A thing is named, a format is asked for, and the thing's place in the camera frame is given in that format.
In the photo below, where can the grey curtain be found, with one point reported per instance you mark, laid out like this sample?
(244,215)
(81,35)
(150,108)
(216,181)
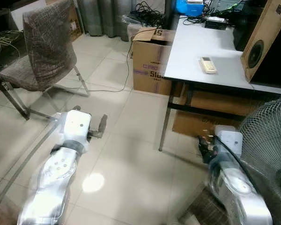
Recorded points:
(107,16)

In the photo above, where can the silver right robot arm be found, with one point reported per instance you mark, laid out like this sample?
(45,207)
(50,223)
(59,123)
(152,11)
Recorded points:
(236,197)

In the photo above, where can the brown fabric chair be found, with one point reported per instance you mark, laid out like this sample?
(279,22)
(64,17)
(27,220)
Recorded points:
(47,42)

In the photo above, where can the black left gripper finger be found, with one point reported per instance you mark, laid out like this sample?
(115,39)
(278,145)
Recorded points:
(103,123)

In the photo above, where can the open printed cardboard box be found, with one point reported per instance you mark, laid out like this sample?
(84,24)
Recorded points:
(150,65)

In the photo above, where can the flat brown cardboard box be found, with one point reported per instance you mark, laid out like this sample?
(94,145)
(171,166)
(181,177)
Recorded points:
(210,108)

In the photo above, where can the white remote control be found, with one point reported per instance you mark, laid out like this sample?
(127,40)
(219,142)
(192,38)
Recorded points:
(208,65)

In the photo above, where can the black electronic device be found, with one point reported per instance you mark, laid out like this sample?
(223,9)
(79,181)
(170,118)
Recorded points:
(215,22)

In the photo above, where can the glass table top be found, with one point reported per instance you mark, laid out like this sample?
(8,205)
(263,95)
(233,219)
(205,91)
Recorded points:
(24,160)

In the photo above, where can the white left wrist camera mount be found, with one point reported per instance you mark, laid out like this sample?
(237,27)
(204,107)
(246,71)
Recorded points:
(77,124)

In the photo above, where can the small brown cardboard box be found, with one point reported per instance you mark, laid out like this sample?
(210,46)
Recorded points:
(75,23)

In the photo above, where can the white table with black legs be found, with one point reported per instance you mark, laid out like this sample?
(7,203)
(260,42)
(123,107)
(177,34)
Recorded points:
(206,47)

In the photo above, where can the wooden loudspeaker box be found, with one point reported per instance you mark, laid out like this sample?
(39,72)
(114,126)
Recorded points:
(262,35)

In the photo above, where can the blue plastic container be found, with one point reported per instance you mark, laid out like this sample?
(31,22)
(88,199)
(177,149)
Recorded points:
(185,6)

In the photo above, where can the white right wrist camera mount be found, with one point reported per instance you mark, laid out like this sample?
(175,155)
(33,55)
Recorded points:
(229,140)

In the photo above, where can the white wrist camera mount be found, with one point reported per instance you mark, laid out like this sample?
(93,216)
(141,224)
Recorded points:
(77,124)
(229,140)

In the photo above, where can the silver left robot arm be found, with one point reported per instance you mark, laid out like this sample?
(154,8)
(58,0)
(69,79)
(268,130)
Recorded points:
(56,174)

